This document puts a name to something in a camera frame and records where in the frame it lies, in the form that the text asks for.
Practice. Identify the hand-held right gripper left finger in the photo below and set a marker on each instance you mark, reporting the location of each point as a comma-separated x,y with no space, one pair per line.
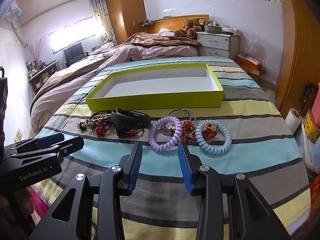
135,170

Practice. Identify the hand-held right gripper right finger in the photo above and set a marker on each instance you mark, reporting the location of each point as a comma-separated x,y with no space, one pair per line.
185,172

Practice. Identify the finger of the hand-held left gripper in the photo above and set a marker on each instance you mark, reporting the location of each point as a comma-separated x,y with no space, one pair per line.
71,146
47,140

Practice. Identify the black wristband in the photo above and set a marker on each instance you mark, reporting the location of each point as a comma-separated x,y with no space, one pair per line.
130,120

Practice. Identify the white tray with green rim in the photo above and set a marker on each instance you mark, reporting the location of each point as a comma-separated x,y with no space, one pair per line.
150,82

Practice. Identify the grey hair elastic with charm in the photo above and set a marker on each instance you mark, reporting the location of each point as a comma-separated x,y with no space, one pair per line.
165,130

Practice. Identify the striped bed sheet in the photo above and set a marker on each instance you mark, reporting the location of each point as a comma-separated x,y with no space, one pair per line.
225,130

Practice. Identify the cluttered side desk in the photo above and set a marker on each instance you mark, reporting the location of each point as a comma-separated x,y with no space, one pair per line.
42,76

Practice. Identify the bed with pink blanket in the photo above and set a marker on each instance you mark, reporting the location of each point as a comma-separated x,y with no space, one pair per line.
82,65

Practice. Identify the dried flower branches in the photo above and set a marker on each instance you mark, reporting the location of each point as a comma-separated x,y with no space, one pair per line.
36,51

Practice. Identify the black chair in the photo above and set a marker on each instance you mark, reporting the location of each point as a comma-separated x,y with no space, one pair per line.
73,53

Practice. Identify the window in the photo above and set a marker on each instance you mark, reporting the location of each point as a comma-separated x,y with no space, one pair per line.
72,35

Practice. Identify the white paper roll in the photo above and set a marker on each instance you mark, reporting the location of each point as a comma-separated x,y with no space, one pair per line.
292,120

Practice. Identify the orange box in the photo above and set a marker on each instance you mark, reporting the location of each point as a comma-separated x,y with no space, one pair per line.
247,65

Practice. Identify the covered air conditioner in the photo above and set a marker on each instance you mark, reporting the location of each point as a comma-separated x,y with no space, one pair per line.
12,13

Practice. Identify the yellow printed box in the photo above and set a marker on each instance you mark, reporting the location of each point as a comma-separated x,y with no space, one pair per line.
310,130

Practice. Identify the white nightstand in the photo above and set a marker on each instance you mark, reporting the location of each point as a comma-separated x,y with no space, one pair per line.
215,43

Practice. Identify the floral curtain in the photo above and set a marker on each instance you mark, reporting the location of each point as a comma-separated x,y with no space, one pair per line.
102,17

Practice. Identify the brown teddy bear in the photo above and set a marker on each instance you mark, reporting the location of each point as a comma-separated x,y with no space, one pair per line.
190,30

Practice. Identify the green basin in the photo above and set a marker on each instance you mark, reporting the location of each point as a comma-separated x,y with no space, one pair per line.
213,28

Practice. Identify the tall wooden wardrobe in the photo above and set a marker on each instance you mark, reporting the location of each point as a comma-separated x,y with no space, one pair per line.
125,10

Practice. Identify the wooden headboard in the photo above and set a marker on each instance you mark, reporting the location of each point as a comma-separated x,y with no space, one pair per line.
170,23

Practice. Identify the large wooden closet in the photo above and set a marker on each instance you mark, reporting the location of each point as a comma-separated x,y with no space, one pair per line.
300,42

